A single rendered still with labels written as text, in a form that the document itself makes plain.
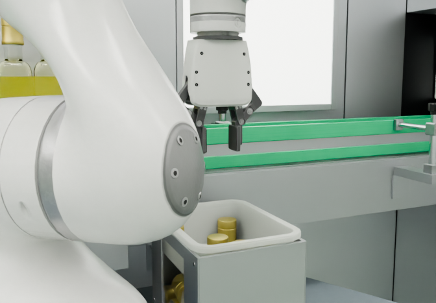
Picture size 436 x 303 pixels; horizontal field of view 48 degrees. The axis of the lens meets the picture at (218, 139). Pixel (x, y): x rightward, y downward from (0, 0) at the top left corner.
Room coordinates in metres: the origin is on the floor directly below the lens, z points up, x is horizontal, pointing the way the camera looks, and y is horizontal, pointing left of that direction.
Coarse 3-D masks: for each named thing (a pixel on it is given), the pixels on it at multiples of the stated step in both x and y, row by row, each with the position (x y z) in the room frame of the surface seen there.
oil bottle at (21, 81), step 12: (12, 60) 0.83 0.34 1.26; (0, 72) 0.81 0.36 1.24; (12, 72) 0.82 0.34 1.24; (24, 72) 0.82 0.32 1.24; (0, 84) 0.81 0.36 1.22; (12, 84) 0.81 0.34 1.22; (24, 84) 0.82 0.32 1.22; (0, 96) 0.81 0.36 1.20; (12, 96) 0.81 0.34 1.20; (24, 96) 0.82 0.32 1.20
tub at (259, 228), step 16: (208, 208) 0.85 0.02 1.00; (224, 208) 0.86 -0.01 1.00; (240, 208) 0.86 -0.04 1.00; (256, 208) 0.81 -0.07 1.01; (192, 224) 0.83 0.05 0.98; (208, 224) 0.85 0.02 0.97; (240, 224) 0.85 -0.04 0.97; (256, 224) 0.80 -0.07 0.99; (272, 224) 0.75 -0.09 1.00; (288, 224) 0.72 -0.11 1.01; (192, 240) 0.65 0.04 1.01; (256, 240) 0.65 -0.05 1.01; (272, 240) 0.66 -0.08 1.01; (288, 240) 0.67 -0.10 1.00
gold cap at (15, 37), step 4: (4, 20) 0.83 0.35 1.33; (4, 24) 0.83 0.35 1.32; (8, 24) 0.83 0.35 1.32; (4, 28) 0.83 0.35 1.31; (8, 28) 0.83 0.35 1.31; (12, 28) 0.83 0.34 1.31; (4, 32) 0.83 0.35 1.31; (8, 32) 0.82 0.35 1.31; (12, 32) 0.83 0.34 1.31; (16, 32) 0.83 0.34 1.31; (4, 36) 0.83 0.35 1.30; (8, 36) 0.83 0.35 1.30; (12, 36) 0.83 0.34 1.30; (16, 36) 0.83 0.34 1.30; (20, 36) 0.84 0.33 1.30; (4, 40) 0.83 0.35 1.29; (8, 40) 0.82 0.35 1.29; (12, 40) 0.83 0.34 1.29; (16, 40) 0.83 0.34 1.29; (20, 40) 0.84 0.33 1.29; (20, 44) 0.83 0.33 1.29
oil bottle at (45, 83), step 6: (42, 60) 0.85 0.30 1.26; (36, 66) 0.84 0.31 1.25; (42, 66) 0.84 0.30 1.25; (48, 66) 0.84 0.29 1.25; (36, 72) 0.83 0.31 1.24; (42, 72) 0.83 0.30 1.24; (48, 72) 0.84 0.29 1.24; (36, 78) 0.83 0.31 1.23; (42, 78) 0.83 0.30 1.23; (48, 78) 0.84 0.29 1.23; (54, 78) 0.84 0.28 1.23; (36, 84) 0.83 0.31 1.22; (42, 84) 0.83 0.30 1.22; (48, 84) 0.84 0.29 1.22; (54, 84) 0.84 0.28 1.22; (36, 90) 0.83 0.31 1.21; (42, 90) 0.83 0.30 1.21; (48, 90) 0.84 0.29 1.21; (54, 90) 0.84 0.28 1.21; (60, 90) 0.84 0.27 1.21
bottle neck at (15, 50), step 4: (4, 44) 0.83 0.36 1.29; (8, 44) 0.83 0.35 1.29; (12, 44) 0.83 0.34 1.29; (16, 44) 0.83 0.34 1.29; (4, 48) 0.83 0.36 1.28; (8, 48) 0.83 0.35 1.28; (12, 48) 0.83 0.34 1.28; (16, 48) 0.83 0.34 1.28; (20, 48) 0.84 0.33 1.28; (4, 52) 0.83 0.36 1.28; (8, 52) 0.83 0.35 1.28; (12, 52) 0.83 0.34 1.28; (16, 52) 0.83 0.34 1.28; (20, 52) 0.84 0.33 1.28; (4, 56) 0.84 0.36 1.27; (8, 56) 0.83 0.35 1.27; (12, 56) 0.83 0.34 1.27; (16, 56) 0.83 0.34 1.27; (20, 56) 0.84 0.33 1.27
